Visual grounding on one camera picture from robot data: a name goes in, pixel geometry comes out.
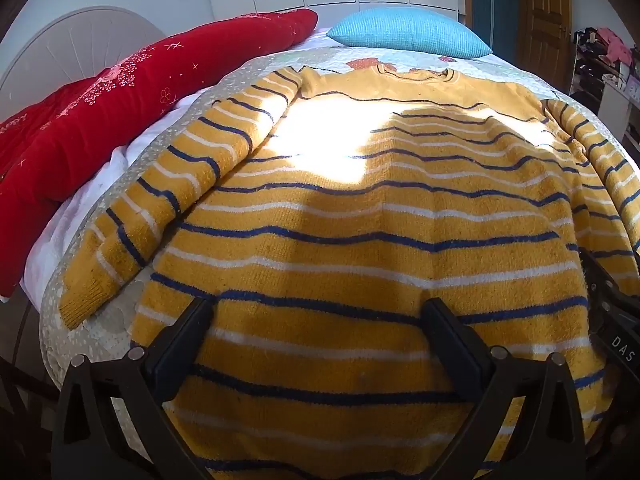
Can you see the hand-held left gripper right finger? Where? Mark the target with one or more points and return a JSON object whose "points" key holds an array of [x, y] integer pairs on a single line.
{"points": [[454, 345]]}

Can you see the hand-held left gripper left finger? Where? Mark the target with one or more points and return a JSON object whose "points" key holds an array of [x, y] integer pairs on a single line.
{"points": [[181, 340]]}

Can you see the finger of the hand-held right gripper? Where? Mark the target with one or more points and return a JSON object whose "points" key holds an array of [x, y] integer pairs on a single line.
{"points": [[594, 275]]}

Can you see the yellow striped sweater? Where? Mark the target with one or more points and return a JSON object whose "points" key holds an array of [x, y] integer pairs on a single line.
{"points": [[350, 240]]}

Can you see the pile of clothes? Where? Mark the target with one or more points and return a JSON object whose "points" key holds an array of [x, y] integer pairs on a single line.
{"points": [[612, 47]]}

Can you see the bed with patterned quilt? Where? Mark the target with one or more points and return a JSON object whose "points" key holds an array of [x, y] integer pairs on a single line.
{"points": [[112, 325]]}

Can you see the white open shelf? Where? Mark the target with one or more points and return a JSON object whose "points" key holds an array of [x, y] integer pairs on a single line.
{"points": [[612, 95]]}

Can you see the red embroidered pillow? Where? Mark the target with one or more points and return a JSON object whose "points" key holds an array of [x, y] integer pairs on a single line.
{"points": [[100, 125]]}

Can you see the wooden door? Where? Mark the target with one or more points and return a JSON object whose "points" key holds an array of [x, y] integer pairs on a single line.
{"points": [[545, 15]]}

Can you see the dark teal curtain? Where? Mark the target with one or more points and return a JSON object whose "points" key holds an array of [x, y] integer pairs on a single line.
{"points": [[492, 0]]}

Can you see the blue pillow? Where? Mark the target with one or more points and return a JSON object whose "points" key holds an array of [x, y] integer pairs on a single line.
{"points": [[410, 32]]}

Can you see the round grey headboard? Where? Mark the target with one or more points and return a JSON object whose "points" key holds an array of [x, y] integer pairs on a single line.
{"points": [[60, 50]]}

